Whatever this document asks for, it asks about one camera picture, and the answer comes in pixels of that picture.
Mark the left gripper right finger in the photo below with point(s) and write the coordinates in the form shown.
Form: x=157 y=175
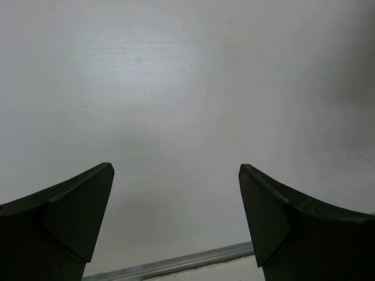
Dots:
x=298 y=237

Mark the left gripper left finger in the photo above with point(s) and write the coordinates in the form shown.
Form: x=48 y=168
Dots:
x=52 y=234

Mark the front aluminium rail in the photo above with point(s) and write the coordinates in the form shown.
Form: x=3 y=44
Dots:
x=179 y=264

